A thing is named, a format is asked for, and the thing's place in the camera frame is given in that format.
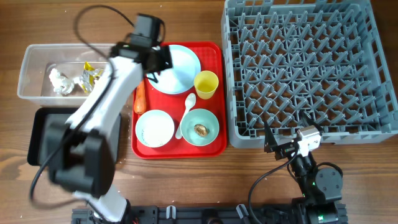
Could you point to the black waste tray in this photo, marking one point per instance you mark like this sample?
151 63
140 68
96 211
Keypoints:
45 115

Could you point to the white rice grains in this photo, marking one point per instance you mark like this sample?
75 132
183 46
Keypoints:
157 131

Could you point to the light blue small bowl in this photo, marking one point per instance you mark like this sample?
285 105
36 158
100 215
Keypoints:
147 115

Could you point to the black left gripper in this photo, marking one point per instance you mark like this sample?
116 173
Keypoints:
160 61

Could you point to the green bowl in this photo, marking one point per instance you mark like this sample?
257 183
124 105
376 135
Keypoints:
204 117

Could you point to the red serving tray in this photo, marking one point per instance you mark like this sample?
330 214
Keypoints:
210 57

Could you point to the black mounting rail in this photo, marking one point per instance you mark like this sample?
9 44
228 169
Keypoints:
283 213

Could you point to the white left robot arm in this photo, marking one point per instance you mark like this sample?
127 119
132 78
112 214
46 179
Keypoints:
79 156

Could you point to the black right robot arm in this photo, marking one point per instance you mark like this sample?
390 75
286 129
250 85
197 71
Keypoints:
321 184

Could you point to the light blue large plate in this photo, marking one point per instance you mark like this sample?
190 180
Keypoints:
180 77

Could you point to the white plastic spoon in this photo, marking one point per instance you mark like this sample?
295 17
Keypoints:
189 104

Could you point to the clear plastic waste bin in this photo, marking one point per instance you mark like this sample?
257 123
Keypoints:
69 59

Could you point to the yellow plastic cup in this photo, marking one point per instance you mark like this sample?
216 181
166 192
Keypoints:
206 83

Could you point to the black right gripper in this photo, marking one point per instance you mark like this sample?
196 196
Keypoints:
271 145

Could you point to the orange carrot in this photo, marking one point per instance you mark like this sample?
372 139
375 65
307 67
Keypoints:
140 105

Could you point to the yellow silver foil wrapper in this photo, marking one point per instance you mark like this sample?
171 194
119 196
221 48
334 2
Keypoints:
86 81

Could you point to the brown mushroom piece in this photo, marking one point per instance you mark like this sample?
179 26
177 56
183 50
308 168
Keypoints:
201 130

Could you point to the grey dishwasher rack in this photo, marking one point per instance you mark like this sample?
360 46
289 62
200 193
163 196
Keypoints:
322 58

